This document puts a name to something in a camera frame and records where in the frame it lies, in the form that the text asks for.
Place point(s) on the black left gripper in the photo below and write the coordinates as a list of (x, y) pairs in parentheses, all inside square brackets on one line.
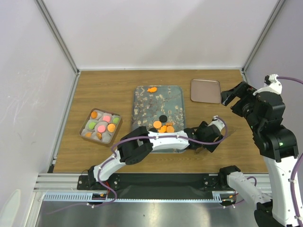
[(210, 147)]

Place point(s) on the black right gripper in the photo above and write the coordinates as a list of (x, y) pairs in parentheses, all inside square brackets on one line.
[(242, 89)]

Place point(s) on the rose gold tin lid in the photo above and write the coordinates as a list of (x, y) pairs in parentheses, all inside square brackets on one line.
[(205, 91)]

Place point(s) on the green round cookie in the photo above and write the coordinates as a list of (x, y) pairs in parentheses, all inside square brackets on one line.
[(91, 125), (116, 120)]

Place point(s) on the orange embossed biscuit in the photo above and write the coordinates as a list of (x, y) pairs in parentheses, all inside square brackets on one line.
[(111, 127), (157, 124)]

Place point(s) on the pink round cookie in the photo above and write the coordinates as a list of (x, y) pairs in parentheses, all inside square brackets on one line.
[(106, 118), (101, 128)]

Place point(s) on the orange chocolate chip cookie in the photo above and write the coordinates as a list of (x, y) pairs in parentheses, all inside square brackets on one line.
[(94, 115)]

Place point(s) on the plain orange round cookie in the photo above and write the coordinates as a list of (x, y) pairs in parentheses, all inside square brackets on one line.
[(88, 134)]

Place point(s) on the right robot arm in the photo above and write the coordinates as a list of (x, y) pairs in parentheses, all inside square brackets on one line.
[(284, 208)]

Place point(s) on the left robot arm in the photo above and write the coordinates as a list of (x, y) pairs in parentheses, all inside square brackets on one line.
[(136, 145)]

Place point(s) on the orange sandwich biscuit right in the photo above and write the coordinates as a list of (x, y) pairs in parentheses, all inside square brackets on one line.
[(170, 129)]

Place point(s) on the orange flower cookie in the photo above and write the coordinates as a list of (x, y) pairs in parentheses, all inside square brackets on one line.
[(162, 129)]

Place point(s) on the black sandwich cookie upper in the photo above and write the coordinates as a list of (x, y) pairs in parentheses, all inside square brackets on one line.
[(163, 118)]

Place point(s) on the blue floral serving tray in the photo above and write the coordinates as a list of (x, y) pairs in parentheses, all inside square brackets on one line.
[(148, 107)]

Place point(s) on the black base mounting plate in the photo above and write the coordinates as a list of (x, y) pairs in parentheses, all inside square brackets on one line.
[(164, 184)]

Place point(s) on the orange fish cookie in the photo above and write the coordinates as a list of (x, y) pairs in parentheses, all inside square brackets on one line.
[(152, 89)]

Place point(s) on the rose gold cookie tin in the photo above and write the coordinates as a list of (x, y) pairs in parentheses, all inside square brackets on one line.
[(107, 137)]

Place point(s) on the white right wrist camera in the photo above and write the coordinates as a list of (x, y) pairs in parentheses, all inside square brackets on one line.
[(272, 84)]

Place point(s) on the white slotted cable duct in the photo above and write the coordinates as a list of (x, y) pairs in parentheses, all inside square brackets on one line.
[(98, 197)]

